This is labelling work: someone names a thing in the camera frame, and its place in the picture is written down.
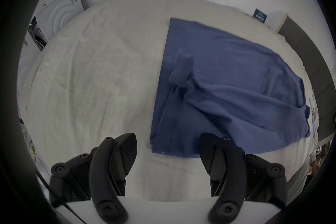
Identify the bed with beige sheet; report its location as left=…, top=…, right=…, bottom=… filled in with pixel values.
left=18, top=0, right=319, bottom=202

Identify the dark grey padded headboard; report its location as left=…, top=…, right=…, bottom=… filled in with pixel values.
left=278, top=15, right=336, bottom=145

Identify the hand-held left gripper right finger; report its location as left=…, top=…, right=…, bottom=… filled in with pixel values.
left=199, top=133, right=288, bottom=224

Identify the white washing machine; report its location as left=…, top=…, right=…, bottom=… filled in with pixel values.
left=17, top=0, right=88, bottom=92

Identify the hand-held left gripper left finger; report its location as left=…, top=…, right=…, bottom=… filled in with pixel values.
left=50, top=133, right=138, bottom=224

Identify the black cable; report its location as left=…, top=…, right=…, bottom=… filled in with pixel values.
left=34, top=169, right=87, bottom=224

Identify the dark blue shirt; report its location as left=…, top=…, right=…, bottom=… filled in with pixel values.
left=149, top=17, right=311, bottom=158

